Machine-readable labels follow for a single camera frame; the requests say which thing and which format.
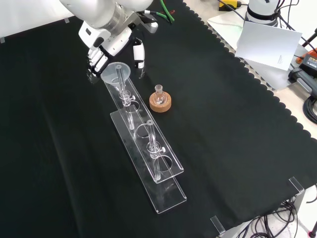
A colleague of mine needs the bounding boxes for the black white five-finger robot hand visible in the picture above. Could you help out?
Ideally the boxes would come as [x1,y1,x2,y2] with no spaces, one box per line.
[78,21,146,77]

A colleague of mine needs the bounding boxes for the clear plastic funnel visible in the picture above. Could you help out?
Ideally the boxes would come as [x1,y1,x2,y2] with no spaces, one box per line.
[100,62,131,99]

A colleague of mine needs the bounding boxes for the clear acrylic funnel stand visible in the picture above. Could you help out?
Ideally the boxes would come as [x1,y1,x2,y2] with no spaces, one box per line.
[103,64,188,214]

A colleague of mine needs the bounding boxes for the small round-bottom glass flask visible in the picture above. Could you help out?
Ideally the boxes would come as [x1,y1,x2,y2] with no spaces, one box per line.
[153,84,166,106]

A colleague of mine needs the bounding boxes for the yellow stop button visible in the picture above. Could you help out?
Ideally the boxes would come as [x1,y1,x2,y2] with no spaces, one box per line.
[218,0,242,11]

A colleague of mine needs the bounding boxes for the black bench cloth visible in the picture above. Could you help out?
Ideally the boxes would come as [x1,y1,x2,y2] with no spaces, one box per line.
[0,0,317,238]

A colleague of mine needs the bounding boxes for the pale board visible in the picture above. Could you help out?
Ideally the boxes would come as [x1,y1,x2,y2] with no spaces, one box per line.
[234,21,303,72]

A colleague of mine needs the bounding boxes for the grey black device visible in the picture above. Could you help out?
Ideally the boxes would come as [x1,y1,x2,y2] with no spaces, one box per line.
[288,68,317,97]

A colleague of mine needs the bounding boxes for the black orange device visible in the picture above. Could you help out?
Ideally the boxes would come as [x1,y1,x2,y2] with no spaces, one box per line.
[296,47,317,72]

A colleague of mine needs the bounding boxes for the black tripod leg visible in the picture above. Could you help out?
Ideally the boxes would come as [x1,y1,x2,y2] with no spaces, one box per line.
[301,26,317,50]

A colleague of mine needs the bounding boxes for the metal bench leg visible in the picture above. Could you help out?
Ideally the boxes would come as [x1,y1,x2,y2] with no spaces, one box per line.
[293,192,305,214]

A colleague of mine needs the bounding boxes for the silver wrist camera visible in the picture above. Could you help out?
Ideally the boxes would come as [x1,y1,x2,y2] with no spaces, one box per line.
[132,11,159,34]

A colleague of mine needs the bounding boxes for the green cable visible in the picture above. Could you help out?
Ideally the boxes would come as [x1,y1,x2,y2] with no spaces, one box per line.
[145,0,175,24]

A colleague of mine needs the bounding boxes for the cork ring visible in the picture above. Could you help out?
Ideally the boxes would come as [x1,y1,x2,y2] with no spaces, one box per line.
[149,92,172,113]

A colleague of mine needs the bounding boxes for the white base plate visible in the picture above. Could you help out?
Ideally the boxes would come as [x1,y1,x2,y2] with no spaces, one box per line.
[207,11,302,92]

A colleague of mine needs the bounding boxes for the coiled black cable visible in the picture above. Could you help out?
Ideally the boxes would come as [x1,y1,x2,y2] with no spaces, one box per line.
[303,95,317,124]

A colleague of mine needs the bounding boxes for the black floor cables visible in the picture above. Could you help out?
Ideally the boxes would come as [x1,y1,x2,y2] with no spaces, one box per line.
[244,198,317,238]

